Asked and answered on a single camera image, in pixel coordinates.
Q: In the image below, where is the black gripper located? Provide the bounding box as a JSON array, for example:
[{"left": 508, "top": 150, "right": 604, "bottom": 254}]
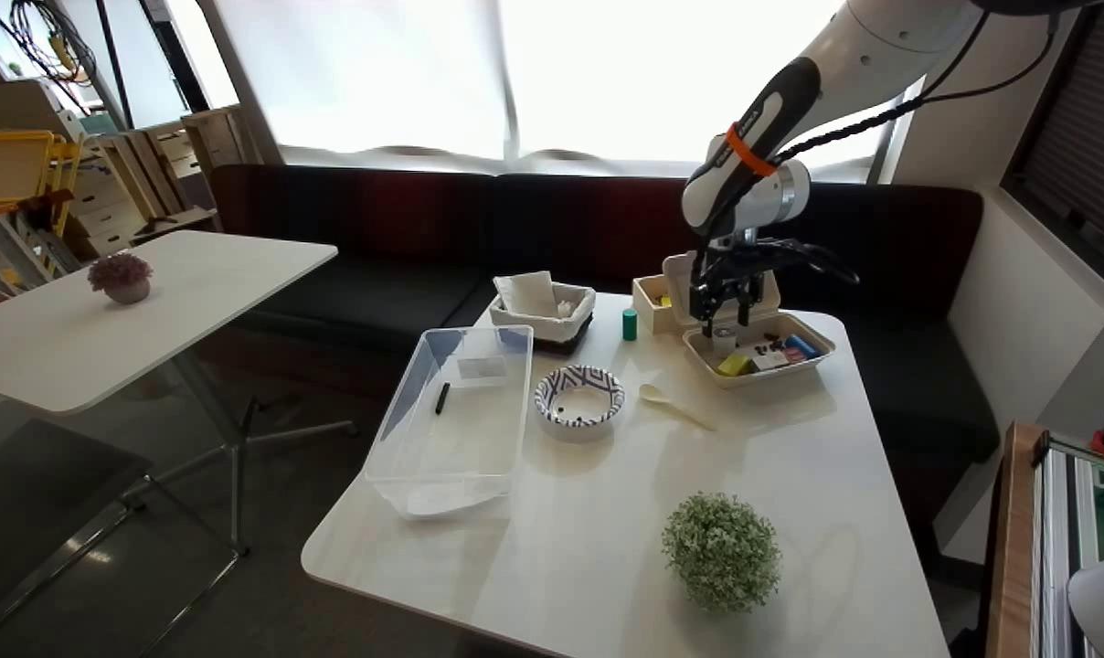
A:
[{"left": 688, "top": 236, "right": 813, "bottom": 338}]

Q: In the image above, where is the small beige cardboard box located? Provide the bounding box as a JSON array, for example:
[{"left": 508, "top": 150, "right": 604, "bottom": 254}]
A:
[{"left": 629, "top": 270, "right": 681, "bottom": 333}]

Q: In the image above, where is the beige clamshell takeout box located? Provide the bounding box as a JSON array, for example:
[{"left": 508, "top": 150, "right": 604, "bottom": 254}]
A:
[{"left": 659, "top": 250, "right": 836, "bottom": 392}]

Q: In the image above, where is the white plastic spoon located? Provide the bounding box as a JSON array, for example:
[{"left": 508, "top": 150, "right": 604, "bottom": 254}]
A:
[{"left": 636, "top": 382, "right": 719, "bottom": 436}]

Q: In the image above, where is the black plastic tray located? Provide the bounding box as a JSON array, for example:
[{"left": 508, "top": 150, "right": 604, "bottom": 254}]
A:
[{"left": 537, "top": 316, "right": 601, "bottom": 359}]

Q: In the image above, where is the white square plastic container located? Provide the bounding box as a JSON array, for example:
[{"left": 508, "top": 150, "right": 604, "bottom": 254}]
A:
[{"left": 491, "top": 269, "right": 601, "bottom": 348}]

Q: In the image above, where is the blue patterned paper bowl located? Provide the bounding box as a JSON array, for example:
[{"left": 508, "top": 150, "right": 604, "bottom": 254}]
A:
[{"left": 531, "top": 364, "right": 629, "bottom": 438}]

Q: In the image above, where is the white folded paper napkin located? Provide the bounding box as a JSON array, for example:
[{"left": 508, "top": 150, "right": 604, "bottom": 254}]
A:
[{"left": 491, "top": 269, "right": 563, "bottom": 322}]

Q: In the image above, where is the round green artificial plant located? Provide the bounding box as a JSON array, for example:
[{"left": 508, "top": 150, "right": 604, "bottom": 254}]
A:
[{"left": 662, "top": 490, "right": 783, "bottom": 613}]

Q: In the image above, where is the clear plastic storage bin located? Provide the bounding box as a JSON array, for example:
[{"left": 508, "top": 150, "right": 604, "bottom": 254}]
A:
[{"left": 363, "top": 322, "right": 537, "bottom": 527}]

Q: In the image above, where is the dark upholstered bench sofa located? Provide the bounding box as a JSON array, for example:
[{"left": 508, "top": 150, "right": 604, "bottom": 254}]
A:
[{"left": 207, "top": 163, "right": 1005, "bottom": 542}]

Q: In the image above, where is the wooden board edge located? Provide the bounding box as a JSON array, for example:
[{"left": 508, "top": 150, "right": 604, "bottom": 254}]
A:
[{"left": 985, "top": 421, "right": 1049, "bottom": 658}]

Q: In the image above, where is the dark window blind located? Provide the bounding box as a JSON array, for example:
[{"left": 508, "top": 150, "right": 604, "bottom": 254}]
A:
[{"left": 1002, "top": 0, "right": 1104, "bottom": 303}]

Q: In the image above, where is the light wooden shelf unit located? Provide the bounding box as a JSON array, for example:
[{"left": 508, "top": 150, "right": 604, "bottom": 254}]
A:
[{"left": 68, "top": 107, "right": 281, "bottom": 254}]

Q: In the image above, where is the dark red round object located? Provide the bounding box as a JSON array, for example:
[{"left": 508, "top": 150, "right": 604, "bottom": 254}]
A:
[{"left": 84, "top": 250, "right": 157, "bottom": 306}]

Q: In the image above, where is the white side table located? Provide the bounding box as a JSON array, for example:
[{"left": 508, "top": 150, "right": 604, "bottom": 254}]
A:
[{"left": 0, "top": 227, "right": 363, "bottom": 613}]

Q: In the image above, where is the yellow metal rack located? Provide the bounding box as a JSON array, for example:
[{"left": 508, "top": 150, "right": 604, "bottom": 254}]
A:
[{"left": 0, "top": 126, "right": 88, "bottom": 238}]

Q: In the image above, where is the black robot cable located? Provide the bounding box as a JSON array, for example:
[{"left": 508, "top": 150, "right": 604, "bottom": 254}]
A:
[{"left": 774, "top": 0, "right": 1104, "bottom": 167}]

